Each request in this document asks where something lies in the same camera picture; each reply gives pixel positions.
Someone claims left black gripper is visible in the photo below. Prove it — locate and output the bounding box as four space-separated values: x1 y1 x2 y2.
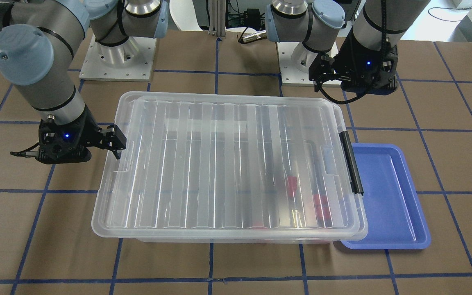
309 35 368 91

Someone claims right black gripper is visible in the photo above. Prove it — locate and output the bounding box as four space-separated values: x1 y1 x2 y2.
66 106 127 159

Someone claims clear plastic box lid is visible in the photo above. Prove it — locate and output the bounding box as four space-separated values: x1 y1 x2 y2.
91 91 368 241

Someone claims red block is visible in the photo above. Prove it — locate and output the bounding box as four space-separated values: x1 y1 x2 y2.
313 194 331 222
286 176 298 199

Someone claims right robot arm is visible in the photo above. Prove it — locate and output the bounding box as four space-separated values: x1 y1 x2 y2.
0 0 169 164

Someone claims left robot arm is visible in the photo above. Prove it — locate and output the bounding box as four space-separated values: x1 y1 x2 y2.
264 0 429 95

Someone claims clear plastic storage box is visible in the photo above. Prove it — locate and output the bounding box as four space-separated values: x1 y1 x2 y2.
129 234 355 245

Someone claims blue plastic tray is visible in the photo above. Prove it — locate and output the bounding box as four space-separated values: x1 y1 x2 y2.
342 143 431 250

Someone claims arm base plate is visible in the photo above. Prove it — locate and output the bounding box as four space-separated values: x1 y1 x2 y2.
276 41 343 87
79 37 158 82

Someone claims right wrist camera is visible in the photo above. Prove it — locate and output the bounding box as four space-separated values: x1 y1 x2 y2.
9 119 92 165

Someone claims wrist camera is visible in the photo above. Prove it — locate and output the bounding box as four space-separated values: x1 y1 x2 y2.
9 119 92 165
340 45 399 95

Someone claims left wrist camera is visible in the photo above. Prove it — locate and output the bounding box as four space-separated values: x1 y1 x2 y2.
340 45 399 95

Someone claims black box latch handle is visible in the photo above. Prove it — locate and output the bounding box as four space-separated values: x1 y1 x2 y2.
339 130 365 195

